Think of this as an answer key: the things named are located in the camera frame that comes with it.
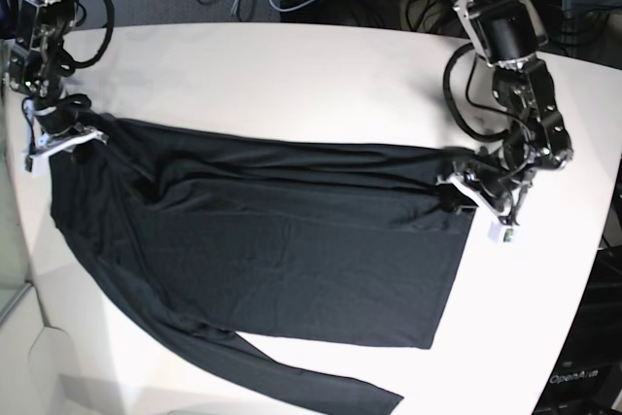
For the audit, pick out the black OpenArm case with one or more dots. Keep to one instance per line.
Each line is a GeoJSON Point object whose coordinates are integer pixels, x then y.
{"type": "Point", "coordinates": [586, 378]}

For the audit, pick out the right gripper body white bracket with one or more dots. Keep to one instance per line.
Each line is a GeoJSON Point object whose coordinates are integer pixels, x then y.
{"type": "Point", "coordinates": [41, 146]}

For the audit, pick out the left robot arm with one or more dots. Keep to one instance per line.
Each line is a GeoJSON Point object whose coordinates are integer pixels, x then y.
{"type": "Point", "coordinates": [507, 35]}

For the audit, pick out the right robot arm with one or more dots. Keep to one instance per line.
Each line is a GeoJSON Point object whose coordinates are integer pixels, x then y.
{"type": "Point", "coordinates": [38, 64]}

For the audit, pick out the dark navy long-sleeve shirt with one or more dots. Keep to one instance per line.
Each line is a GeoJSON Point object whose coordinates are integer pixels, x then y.
{"type": "Point", "coordinates": [202, 238]}

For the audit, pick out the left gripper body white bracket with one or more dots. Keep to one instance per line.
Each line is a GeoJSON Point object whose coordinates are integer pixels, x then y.
{"type": "Point", "coordinates": [489, 186]}

